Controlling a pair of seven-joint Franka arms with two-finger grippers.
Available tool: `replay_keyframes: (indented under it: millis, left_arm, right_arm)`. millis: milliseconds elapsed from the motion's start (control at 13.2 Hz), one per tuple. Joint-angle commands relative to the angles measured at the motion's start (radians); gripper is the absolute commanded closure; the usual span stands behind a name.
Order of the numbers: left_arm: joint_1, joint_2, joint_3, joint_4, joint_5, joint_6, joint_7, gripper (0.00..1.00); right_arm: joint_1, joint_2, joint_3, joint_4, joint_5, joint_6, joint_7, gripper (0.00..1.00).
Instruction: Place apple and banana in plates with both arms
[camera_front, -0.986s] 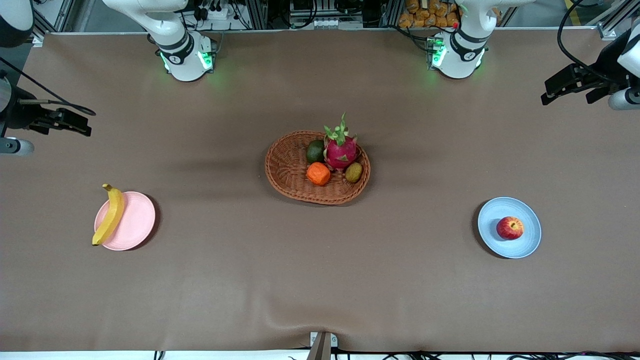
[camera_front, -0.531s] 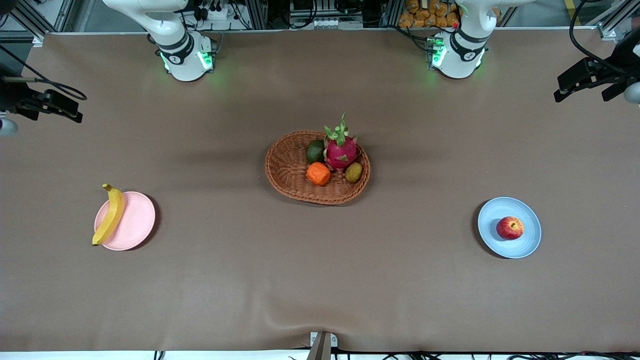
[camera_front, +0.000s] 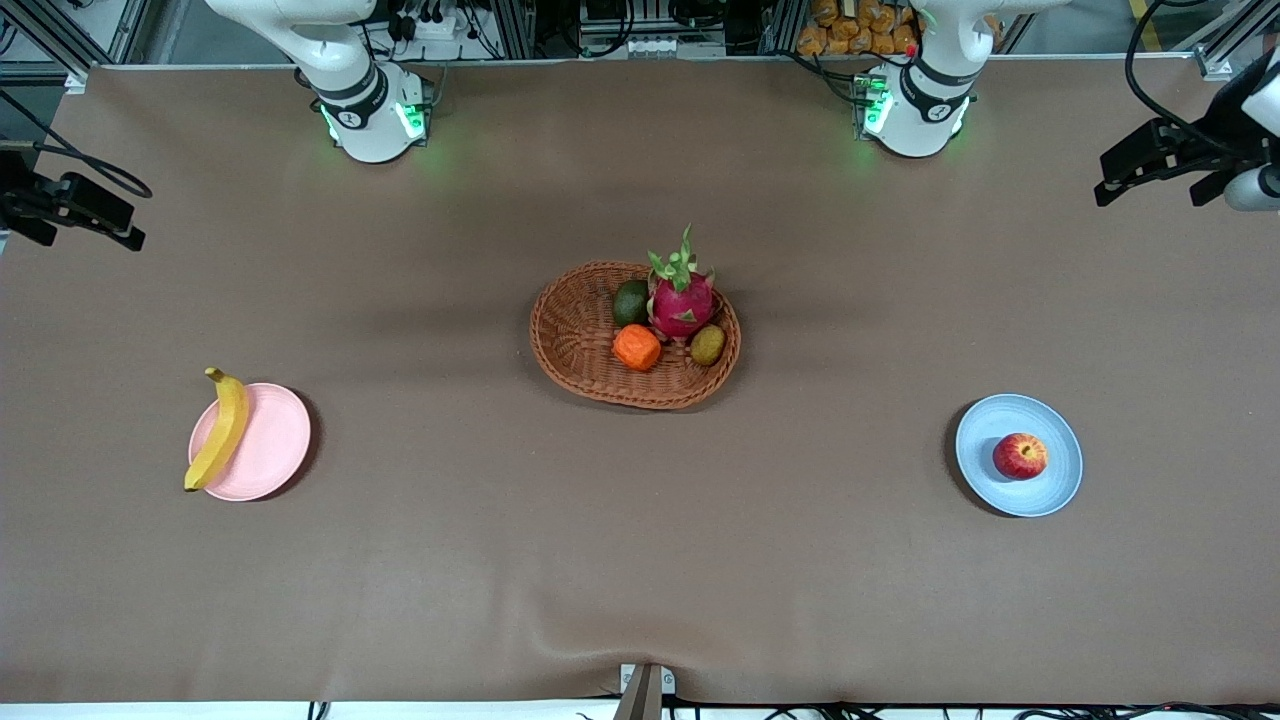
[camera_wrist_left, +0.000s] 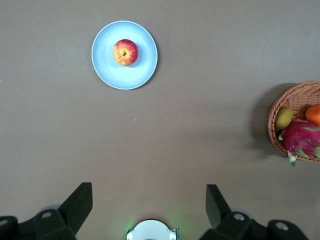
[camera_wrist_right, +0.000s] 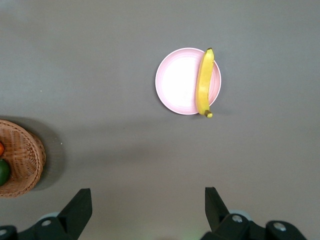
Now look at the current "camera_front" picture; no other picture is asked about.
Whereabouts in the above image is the yellow banana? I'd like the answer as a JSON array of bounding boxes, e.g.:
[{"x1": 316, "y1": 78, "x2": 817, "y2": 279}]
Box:
[{"x1": 183, "y1": 367, "x2": 251, "y2": 493}]

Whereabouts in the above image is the red yellow apple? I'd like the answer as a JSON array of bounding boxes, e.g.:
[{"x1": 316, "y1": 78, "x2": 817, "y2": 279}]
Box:
[{"x1": 992, "y1": 432, "x2": 1049, "y2": 481}]

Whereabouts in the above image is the pink round plate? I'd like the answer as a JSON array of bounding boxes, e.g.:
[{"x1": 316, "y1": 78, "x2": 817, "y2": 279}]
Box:
[{"x1": 188, "y1": 382, "x2": 313, "y2": 502}]

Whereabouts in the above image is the light blue round plate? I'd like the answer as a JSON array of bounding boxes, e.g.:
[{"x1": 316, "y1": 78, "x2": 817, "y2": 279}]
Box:
[{"x1": 954, "y1": 393, "x2": 1084, "y2": 518}]

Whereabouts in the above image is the orange packaged snacks pile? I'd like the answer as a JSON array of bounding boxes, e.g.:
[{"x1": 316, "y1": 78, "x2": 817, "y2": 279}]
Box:
[{"x1": 797, "y1": 0, "x2": 921, "y2": 58}]

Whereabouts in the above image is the white power strip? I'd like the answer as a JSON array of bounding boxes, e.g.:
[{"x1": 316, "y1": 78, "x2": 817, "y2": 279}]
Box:
[{"x1": 395, "y1": 8, "x2": 476, "y2": 43}]

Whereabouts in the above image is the brown woven wicker basket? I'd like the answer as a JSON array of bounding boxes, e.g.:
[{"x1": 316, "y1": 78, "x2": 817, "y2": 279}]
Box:
[{"x1": 529, "y1": 261, "x2": 743, "y2": 411}]

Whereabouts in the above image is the pink dragon fruit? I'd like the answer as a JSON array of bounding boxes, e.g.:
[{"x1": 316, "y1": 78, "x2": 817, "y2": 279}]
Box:
[{"x1": 645, "y1": 225, "x2": 717, "y2": 341}]

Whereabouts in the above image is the dark green avocado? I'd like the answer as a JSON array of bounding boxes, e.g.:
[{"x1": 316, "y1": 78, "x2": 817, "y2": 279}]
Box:
[{"x1": 613, "y1": 279, "x2": 651, "y2": 328}]

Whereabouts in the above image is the orange tangerine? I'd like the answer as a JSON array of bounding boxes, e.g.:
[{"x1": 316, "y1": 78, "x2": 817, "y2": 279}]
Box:
[{"x1": 612, "y1": 324, "x2": 663, "y2": 373}]

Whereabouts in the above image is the brown table cloth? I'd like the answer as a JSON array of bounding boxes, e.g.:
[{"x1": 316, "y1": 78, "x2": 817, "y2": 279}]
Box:
[{"x1": 0, "y1": 55, "x2": 1280, "y2": 706}]

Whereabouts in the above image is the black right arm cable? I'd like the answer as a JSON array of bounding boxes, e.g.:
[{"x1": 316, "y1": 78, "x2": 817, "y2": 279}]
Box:
[{"x1": 0, "y1": 88, "x2": 154, "y2": 199}]

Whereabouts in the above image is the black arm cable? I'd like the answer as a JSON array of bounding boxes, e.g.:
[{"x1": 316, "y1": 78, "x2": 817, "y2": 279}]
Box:
[
  {"x1": 0, "y1": 88, "x2": 154, "y2": 199},
  {"x1": 1123, "y1": 0, "x2": 1236, "y2": 151}
]

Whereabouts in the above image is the aluminium frame profile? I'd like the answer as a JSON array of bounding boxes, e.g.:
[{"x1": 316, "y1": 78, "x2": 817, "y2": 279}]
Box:
[
  {"x1": 1195, "y1": 0, "x2": 1280, "y2": 81},
  {"x1": 0, "y1": 0, "x2": 151, "y2": 93}
]

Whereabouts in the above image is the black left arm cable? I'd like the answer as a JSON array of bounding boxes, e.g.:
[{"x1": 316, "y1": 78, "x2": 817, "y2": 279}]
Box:
[{"x1": 1123, "y1": 0, "x2": 1236, "y2": 151}]

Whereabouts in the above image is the black cable bundle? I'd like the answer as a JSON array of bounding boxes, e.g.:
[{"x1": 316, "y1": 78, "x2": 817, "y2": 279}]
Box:
[{"x1": 665, "y1": 700, "x2": 1280, "y2": 720}]

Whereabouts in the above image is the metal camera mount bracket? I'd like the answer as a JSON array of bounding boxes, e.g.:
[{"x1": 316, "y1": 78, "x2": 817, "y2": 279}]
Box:
[{"x1": 612, "y1": 662, "x2": 677, "y2": 720}]

